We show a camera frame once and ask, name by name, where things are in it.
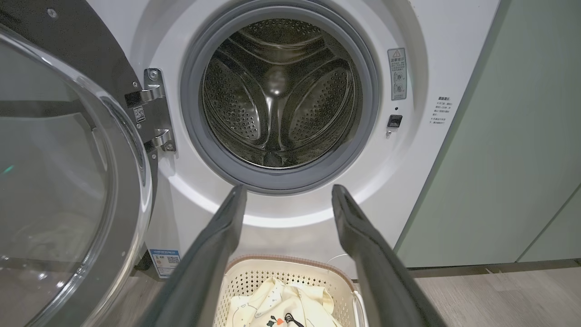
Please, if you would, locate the grey warning sticker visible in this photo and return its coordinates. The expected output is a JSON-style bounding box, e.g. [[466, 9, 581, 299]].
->
[[387, 47, 408, 101]]

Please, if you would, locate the blue energy label sticker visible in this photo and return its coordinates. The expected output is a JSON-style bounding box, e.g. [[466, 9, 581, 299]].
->
[[148, 248, 182, 279]]

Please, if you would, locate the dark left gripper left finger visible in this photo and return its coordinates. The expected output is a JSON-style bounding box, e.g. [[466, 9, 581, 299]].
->
[[136, 184, 248, 327]]

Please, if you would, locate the round filter cover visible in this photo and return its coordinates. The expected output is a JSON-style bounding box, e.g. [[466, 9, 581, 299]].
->
[[326, 253, 360, 278]]

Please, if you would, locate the white washing machine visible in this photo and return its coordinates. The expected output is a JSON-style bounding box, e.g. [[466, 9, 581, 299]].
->
[[85, 0, 501, 281]]

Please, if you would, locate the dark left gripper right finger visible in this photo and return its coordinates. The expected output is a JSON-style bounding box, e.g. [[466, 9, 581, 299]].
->
[[331, 183, 448, 327]]

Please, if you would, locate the cream printed garment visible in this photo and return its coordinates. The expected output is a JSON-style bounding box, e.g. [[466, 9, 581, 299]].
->
[[225, 277, 344, 327]]

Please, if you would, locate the dark cabinet plinth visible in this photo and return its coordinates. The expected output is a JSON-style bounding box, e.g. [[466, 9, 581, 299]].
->
[[408, 258, 581, 279]]

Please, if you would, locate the metal door hinge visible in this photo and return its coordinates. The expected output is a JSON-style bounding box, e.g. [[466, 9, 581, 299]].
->
[[124, 68, 177, 153]]

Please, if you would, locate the steel washing drum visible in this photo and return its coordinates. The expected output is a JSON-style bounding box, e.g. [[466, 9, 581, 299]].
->
[[202, 18, 364, 170]]

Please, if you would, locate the grey door gasket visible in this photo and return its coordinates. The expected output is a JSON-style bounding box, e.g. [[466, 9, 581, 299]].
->
[[180, 1, 381, 196]]

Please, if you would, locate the black glass washing machine door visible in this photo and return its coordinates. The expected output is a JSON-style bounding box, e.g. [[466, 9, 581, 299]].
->
[[0, 0, 158, 327]]

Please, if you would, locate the cream perforated laundry basket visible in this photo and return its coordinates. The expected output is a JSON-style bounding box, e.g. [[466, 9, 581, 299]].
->
[[213, 254, 369, 327]]

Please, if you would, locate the green cabinet right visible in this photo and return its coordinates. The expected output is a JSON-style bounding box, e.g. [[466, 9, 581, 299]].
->
[[394, 0, 581, 269]]

